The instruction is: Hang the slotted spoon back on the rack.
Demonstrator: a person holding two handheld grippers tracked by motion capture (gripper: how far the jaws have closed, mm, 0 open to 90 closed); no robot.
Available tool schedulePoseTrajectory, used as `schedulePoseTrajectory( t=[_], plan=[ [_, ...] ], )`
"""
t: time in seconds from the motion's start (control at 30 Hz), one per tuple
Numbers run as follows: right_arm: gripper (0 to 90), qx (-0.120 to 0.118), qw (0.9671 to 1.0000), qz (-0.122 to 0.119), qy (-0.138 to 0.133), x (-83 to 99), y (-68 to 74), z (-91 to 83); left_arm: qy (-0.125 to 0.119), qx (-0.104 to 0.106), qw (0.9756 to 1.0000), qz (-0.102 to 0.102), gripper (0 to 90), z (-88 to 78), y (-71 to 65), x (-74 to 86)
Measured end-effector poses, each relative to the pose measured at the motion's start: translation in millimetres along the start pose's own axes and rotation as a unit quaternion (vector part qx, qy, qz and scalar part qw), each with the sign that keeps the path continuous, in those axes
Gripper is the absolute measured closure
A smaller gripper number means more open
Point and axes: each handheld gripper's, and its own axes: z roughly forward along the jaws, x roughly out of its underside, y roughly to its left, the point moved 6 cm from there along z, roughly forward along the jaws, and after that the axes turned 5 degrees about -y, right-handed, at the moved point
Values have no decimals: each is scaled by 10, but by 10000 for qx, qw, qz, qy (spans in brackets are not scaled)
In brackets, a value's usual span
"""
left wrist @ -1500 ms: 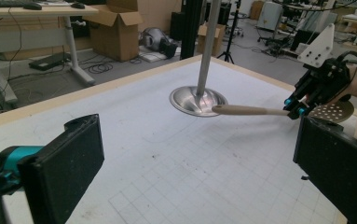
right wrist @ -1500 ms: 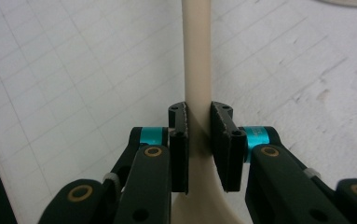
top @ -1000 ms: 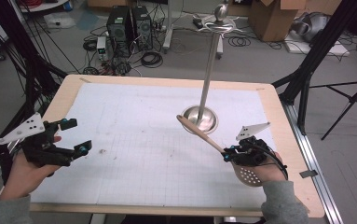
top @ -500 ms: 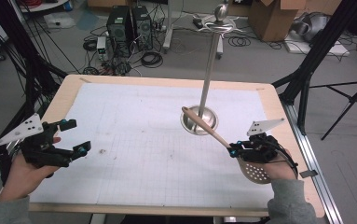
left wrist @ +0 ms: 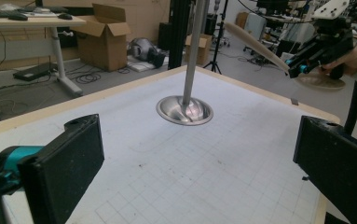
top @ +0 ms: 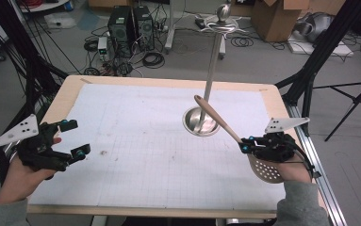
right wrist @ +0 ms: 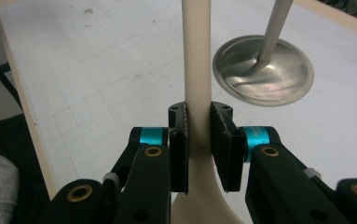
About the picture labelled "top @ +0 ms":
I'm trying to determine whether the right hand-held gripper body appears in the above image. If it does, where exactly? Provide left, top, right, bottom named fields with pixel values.
left=251, top=117, right=311, bottom=164

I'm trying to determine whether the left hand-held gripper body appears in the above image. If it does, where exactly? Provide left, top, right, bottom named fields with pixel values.
left=0, top=113, right=75, bottom=173

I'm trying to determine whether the beige slotted spoon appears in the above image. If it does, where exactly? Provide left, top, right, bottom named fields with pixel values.
left=193, top=94, right=286, bottom=185

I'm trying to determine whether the metal utensil stand with hooks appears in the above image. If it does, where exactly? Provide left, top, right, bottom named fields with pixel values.
left=182, top=3, right=249, bottom=137

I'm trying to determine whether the person's right hand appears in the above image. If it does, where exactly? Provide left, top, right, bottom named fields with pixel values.
left=271, top=156, right=313, bottom=185

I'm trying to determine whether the person's left hand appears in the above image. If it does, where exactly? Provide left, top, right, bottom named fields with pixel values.
left=0, top=137, right=62, bottom=205

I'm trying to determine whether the white grid paper mat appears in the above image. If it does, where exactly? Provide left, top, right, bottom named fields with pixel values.
left=30, top=83, right=287, bottom=211

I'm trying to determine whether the small white power supply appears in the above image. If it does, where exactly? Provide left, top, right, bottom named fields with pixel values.
left=96, top=36, right=110, bottom=62

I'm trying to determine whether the black tripod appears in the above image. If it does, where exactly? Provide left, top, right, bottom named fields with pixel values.
left=313, top=74, right=361, bottom=142

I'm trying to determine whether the black computer tower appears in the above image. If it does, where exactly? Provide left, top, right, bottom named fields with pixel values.
left=107, top=5, right=136, bottom=59
left=132, top=5, right=156, bottom=52

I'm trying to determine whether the flat white board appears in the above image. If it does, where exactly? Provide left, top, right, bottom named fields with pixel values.
left=286, top=39, right=355, bottom=57

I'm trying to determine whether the large cardboard box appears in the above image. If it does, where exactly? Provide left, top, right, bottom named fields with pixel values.
left=251, top=0, right=310, bottom=43

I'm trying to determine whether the round white table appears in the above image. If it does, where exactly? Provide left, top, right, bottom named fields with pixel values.
left=19, top=0, right=71, bottom=14

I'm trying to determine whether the grey bag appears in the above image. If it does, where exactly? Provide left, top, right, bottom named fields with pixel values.
left=294, top=11, right=336, bottom=44

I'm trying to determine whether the white stand leg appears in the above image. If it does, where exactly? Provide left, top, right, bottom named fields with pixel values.
left=164, top=0, right=178, bottom=55

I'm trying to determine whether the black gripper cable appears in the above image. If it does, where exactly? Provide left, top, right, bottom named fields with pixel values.
left=281, top=137, right=322, bottom=180

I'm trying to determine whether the coiled black cable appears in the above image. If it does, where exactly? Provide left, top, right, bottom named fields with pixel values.
left=141, top=51, right=166, bottom=70
left=230, top=36, right=254, bottom=48

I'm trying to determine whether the black metal frame stand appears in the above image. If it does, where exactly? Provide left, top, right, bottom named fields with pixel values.
left=0, top=0, right=70, bottom=186
left=274, top=0, right=361, bottom=137

